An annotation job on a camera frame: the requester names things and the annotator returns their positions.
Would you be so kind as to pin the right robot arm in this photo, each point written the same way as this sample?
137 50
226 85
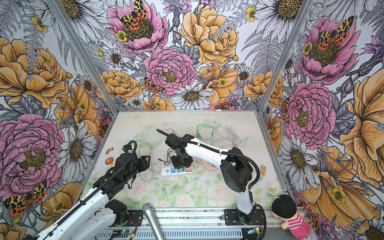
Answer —
240 173

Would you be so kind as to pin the pink round power socket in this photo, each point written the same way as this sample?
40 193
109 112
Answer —
210 167

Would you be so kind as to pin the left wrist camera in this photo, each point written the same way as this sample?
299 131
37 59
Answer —
127 148

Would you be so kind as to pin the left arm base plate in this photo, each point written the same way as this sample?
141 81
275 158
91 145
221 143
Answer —
129 218

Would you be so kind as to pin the yellow square sticker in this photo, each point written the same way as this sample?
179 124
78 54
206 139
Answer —
263 170

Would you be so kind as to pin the silver microphone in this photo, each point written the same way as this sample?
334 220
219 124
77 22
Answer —
149 212

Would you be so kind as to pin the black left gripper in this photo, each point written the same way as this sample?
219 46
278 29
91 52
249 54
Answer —
143 163

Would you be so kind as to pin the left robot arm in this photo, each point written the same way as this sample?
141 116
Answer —
98 209

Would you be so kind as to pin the aluminium front rail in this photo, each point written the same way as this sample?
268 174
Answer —
215 224

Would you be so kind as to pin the pink USB charger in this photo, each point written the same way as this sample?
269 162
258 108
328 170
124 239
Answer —
189 170

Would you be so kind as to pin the white blue power strip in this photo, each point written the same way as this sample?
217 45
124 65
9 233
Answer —
171 171

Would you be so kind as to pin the small green circuit board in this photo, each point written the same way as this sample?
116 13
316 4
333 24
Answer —
123 234

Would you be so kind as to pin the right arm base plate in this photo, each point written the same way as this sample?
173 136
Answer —
234 217

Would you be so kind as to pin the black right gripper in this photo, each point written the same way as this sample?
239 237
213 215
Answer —
179 166

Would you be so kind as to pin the pink plush toy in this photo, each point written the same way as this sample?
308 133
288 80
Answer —
285 208

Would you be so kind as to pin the red round sticker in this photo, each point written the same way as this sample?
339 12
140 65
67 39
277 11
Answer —
109 161

